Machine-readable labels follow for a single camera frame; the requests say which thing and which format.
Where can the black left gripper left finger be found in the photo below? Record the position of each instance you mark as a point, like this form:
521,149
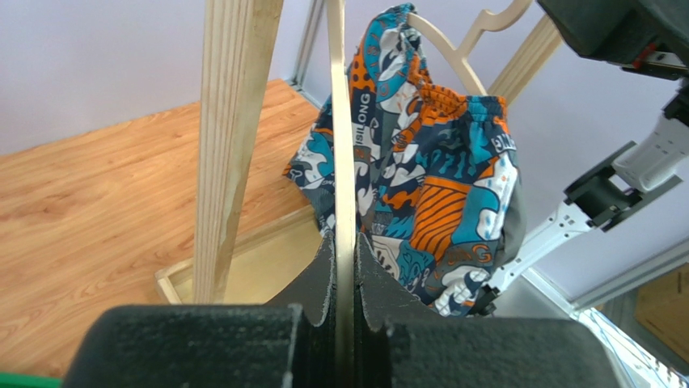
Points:
287,342

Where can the green plastic tray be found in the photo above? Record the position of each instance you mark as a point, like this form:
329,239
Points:
16,380

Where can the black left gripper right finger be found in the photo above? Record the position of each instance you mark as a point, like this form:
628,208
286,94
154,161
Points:
402,343

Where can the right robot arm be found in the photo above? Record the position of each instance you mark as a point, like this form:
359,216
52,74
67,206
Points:
614,189

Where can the wooden clothes rack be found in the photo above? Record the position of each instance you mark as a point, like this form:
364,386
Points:
238,44

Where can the patterned blue orange shorts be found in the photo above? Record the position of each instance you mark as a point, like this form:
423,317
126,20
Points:
437,182

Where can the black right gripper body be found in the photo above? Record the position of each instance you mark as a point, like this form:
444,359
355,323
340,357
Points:
641,37

